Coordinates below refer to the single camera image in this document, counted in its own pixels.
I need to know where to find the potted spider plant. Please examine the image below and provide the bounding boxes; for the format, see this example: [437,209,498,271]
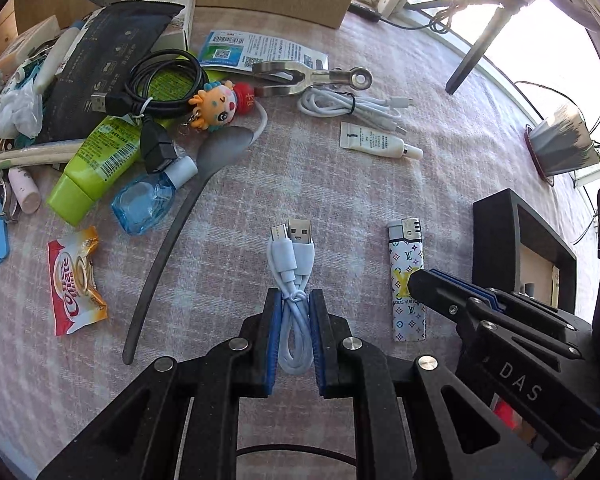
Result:
[516,80,600,186]

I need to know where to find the metal tongs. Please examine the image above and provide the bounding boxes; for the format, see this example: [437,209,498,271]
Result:
[251,61,373,98]

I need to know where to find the blue small spray bottle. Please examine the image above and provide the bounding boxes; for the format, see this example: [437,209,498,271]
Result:
[111,156,198,235]

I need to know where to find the small white cream tube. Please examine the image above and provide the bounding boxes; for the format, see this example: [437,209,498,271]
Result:
[339,122,424,160]

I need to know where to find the white coiled USB cable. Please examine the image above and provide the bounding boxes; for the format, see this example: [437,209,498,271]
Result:
[296,86,415,137]

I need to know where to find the black sorting tray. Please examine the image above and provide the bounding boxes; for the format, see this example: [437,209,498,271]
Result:
[471,188,577,313]

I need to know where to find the short white USB cable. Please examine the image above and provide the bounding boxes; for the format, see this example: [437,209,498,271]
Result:
[265,218,316,376]

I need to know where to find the red cloth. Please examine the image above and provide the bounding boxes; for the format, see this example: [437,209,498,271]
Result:
[491,396,524,431]

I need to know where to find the black power strip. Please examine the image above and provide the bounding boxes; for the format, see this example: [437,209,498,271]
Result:
[348,2,381,23]

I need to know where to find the cartoon clown keychain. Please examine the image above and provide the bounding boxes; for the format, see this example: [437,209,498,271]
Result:
[188,80,256,132]

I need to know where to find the long grey shoehorn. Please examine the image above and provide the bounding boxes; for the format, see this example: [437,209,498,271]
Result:
[122,124,258,366]

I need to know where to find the blue white paper label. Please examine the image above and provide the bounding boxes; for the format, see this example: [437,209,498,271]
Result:
[198,29,328,73]

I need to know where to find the black camera tripod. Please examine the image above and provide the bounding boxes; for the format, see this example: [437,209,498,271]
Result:
[405,0,534,94]

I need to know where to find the black flat pouch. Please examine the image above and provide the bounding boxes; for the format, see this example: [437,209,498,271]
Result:
[36,0,183,143]

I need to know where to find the green tube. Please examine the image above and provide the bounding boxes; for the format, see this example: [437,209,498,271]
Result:
[46,66,207,228]

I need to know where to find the patterned lighter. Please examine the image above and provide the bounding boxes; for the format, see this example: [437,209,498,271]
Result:
[387,217,427,342]

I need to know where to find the white cardboard box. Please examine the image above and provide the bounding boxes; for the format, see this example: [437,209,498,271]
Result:
[78,0,197,53]

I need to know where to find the black USB cable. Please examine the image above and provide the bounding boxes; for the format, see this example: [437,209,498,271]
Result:
[90,49,207,175]

